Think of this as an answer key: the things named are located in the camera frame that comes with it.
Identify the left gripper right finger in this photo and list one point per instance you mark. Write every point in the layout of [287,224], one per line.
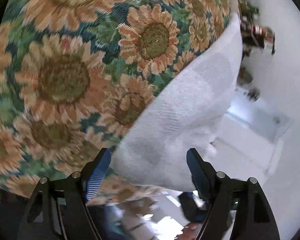
[254,218]

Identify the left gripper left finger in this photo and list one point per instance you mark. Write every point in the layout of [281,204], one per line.
[58,209]

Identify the grey knit sweater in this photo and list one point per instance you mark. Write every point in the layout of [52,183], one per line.
[185,115]

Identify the standing fan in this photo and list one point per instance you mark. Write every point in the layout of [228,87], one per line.
[250,94]

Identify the sunflower pattern bed cover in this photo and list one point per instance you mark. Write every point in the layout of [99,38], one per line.
[76,74]

